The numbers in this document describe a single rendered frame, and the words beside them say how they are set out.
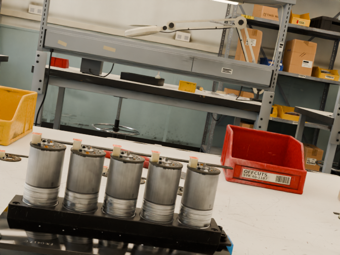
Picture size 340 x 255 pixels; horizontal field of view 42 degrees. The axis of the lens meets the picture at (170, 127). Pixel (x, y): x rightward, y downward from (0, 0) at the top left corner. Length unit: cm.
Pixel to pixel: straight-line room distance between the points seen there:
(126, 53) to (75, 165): 223
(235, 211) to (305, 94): 449
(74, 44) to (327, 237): 223
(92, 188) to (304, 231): 22
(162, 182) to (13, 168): 21
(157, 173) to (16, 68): 456
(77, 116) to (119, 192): 444
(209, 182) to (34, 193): 12
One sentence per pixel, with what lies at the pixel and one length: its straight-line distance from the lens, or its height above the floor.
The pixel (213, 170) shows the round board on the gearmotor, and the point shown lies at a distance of 33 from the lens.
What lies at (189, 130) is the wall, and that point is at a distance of 472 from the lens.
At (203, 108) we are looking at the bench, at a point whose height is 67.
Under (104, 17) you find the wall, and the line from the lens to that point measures 471.
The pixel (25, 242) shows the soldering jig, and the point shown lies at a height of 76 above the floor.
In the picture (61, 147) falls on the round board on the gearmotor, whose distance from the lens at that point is 32.
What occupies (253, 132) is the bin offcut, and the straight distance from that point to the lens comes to 69.
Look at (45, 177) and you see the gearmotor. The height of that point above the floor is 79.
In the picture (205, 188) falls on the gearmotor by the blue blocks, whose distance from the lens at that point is 32.
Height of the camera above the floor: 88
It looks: 8 degrees down
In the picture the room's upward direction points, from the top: 10 degrees clockwise
